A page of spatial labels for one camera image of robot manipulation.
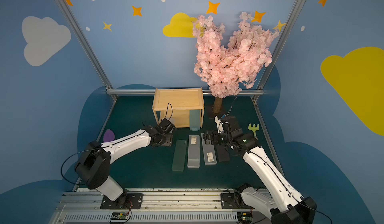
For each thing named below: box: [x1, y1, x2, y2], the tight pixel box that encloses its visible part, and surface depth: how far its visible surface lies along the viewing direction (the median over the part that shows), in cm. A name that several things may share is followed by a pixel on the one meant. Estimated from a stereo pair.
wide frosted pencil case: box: [187, 135, 200, 169], surface depth 93 cm
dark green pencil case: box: [171, 140, 188, 172], surface depth 90 cm
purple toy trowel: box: [103, 129, 115, 142], surface depth 101 cm
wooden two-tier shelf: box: [152, 87, 205, 128], surface depth 95 cm
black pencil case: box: [215, 145, 230, 162], surface depth 90 cm
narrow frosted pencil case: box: [201, 132, 217, 166], surface depth 90 cm
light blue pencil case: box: [189, 109, 201, 131], surface depth 106 cm
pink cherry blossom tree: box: [192, 12, 279, 114], surface depth 70 cm
